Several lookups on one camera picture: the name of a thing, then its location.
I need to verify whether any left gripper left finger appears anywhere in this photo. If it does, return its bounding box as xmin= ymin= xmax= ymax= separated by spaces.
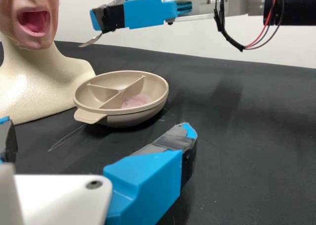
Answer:
xmin=0 ymin=115 xmax=18 ymax=164

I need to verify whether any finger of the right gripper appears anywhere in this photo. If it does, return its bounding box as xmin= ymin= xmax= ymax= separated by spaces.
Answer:
xmin=89 ymin=0 xmax=194 ymax=35

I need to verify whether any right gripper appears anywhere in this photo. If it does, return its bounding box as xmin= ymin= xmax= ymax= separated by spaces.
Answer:
xmin=161 ymin=0 xmax=267 ymax=26

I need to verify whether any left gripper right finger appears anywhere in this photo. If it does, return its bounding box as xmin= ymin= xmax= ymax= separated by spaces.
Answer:
xmin=103 ymin=122 xmax=198 ymax=225

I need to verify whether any spoon with thick grey handle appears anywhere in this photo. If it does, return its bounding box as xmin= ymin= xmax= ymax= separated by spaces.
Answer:
xmin=78 ymin=0 xmax=140 ymax=48

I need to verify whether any dummy head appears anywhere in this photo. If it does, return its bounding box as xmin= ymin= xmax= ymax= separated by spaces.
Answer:
xmin=0 ymin=0 xmax=96 ymax=126

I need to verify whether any pink food lump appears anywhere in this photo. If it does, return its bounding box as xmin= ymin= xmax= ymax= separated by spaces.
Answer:
xmin=120 ymin=94 xmax=152 ymax=110

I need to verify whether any beige divided bowl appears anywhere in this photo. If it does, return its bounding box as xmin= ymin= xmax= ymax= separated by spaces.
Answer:
xmin=73 ymin=70 xmax=170 ymax=128

